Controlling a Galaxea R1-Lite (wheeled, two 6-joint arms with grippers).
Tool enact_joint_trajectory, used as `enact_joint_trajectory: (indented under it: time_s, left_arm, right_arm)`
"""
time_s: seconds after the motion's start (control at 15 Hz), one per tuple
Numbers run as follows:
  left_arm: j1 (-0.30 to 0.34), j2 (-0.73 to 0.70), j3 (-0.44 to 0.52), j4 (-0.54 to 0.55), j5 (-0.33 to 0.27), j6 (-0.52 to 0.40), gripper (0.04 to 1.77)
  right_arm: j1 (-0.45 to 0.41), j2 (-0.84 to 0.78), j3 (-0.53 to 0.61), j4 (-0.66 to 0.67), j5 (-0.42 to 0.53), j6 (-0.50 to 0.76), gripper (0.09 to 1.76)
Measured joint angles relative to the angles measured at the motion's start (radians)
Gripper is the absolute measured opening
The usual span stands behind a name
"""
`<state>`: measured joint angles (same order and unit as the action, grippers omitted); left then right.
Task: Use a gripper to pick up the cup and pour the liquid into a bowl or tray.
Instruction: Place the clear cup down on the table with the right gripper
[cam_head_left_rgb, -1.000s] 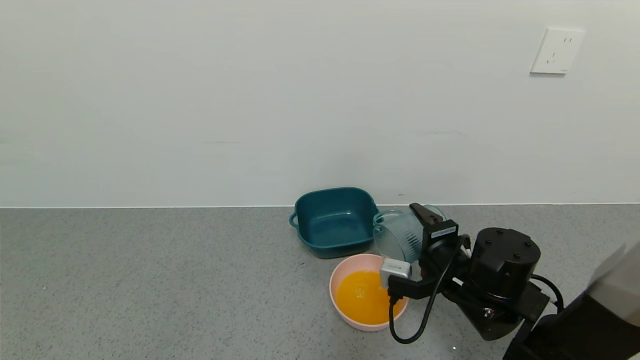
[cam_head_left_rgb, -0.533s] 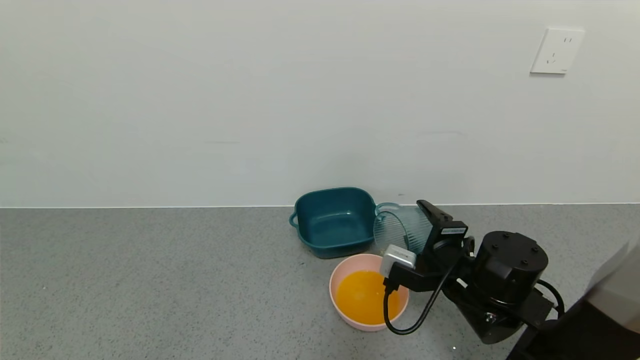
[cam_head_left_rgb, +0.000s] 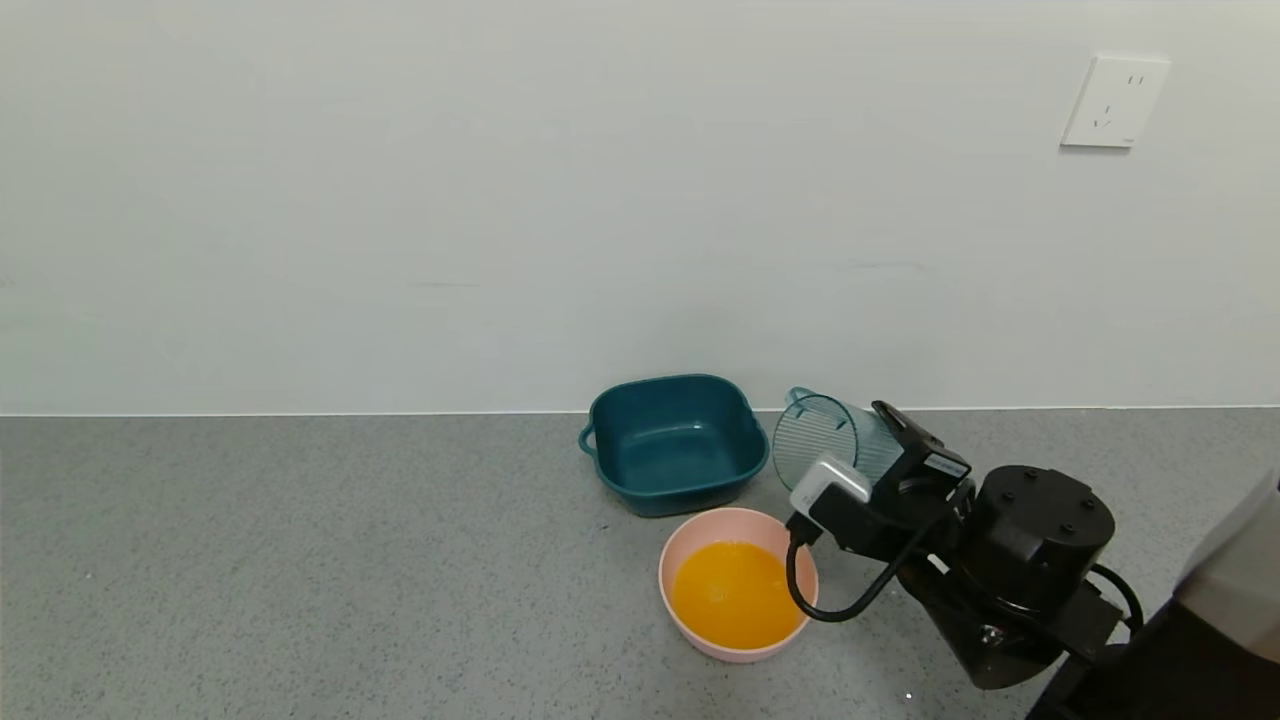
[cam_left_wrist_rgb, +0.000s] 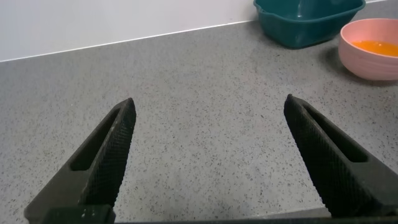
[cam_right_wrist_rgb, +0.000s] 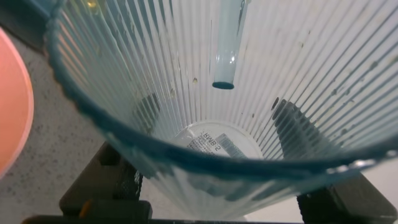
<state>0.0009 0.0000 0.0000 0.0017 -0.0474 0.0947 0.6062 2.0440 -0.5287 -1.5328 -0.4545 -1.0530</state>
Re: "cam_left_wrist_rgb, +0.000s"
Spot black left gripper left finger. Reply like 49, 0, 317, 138
24, 97, 137, 223

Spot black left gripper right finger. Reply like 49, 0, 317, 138
283, 93, 398, 218

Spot orange juice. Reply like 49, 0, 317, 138
351, 39, 398, 58

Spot pink round bowl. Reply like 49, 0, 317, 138
338, 17, 398, 82

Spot teal square plastic basin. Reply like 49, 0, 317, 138
253, 0, 367, 50

